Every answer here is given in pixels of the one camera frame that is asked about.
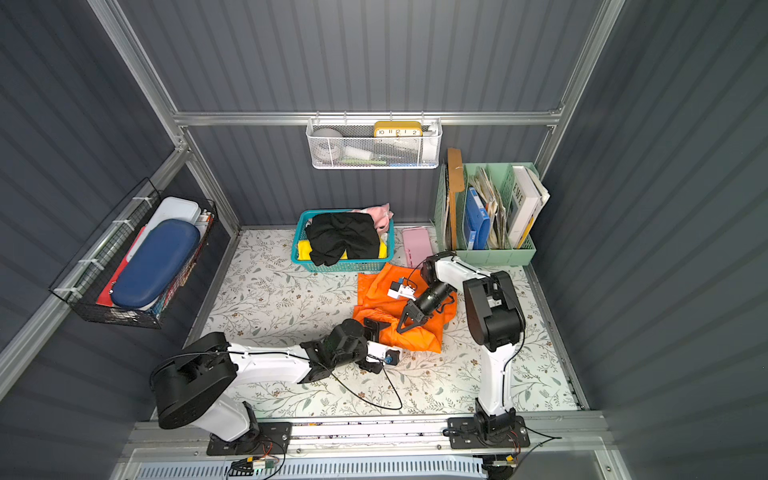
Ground teal plastic basket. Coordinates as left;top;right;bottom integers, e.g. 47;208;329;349
291;209;396;273

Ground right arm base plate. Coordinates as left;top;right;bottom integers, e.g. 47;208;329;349
442;416;531;450

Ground white wire wall basket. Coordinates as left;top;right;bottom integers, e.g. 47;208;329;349
306;115;443;170

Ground black shorts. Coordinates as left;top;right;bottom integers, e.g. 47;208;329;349
304;212;381;267

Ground white flat box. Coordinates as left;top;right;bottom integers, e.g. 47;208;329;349
124;196;201;262

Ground navy blue oval case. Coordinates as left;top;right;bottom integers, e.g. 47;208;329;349
111;220;200;309

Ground white yellow book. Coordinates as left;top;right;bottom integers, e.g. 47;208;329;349
508;165;550;249

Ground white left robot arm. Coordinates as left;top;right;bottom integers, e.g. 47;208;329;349
149;319;401;442

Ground mint green file organizer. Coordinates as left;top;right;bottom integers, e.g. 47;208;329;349
433;161;541;268

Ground aluminium front rail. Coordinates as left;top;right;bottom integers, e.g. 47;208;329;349
111;411;631;479

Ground pink patterned folded cloth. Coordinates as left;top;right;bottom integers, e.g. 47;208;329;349
353;203;394;236

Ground pink plastic case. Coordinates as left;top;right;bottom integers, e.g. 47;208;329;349
402;227;434;268

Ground black wire side basket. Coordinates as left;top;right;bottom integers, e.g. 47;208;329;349
49;178;218;329

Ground roll of tape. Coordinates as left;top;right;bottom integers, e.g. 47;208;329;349
307;127;344;166

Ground blue binder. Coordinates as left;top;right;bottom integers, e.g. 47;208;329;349
464;187;490;250

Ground orange shorts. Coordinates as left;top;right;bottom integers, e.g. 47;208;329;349
353;263;458;354

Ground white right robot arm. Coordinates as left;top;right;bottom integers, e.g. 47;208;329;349
396;251;527;443

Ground yellow clock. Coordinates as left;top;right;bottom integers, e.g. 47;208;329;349
373;120;423;139

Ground yellow folded cloth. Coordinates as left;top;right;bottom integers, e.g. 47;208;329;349
297;240;388;261

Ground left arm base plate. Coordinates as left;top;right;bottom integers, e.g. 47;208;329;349
206;422;293;456

